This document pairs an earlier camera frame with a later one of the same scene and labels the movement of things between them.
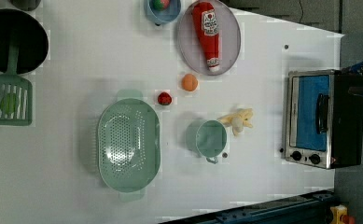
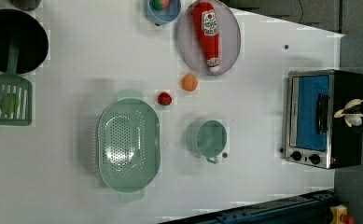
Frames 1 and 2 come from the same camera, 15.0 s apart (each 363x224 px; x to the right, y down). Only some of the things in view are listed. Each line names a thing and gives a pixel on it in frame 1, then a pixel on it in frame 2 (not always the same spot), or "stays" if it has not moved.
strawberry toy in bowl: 160,5 stays
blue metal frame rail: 311,208 stays
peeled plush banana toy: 238,119 -> 352,119
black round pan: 33,40 stays
